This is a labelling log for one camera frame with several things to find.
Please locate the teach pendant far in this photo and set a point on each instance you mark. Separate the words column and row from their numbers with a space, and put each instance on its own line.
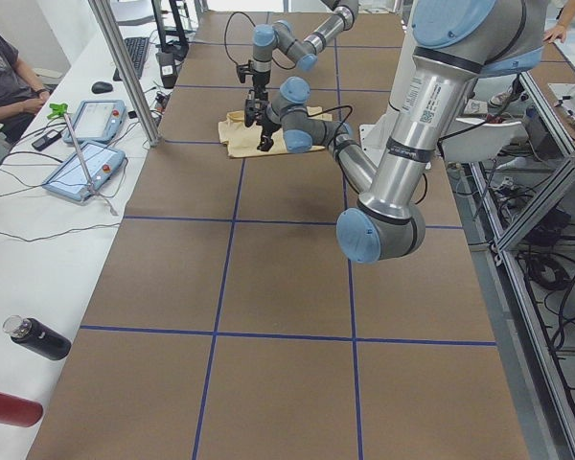
column 98, row 120

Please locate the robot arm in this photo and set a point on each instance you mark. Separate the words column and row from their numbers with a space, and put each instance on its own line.
column 303, row 53
column 455, row 44

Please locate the black keyboard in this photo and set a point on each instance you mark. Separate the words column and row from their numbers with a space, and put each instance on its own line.
column 137, row 48

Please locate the black bottle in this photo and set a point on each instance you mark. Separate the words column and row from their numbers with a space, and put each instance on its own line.
column 37, row 337

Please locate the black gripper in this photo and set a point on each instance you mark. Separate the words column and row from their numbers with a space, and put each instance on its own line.
column 259, row 80
column 268, row 127

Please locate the teach pendant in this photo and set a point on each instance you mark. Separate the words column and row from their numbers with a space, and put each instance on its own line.
column 77, row 181
column 98, row 120

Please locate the seated person grey shirt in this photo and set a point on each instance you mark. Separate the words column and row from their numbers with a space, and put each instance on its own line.
column 22, row 93

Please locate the aluminium frame post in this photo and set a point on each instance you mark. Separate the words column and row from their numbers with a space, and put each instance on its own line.
column 117, row 48

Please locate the red bottle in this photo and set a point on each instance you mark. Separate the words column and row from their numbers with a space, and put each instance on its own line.
column 15, row 411

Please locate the teach pendant near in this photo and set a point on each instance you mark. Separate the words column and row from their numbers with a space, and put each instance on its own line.
column 77, row 181

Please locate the white plastic chair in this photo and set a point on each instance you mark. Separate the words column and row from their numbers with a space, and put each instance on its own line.
column 482, row 143

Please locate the black computer mouse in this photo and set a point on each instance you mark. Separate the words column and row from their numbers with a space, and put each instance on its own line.
column 101, row 87

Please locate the blue tape line lengthwise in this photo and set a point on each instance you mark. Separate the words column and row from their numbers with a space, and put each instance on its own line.
column 343, row 115

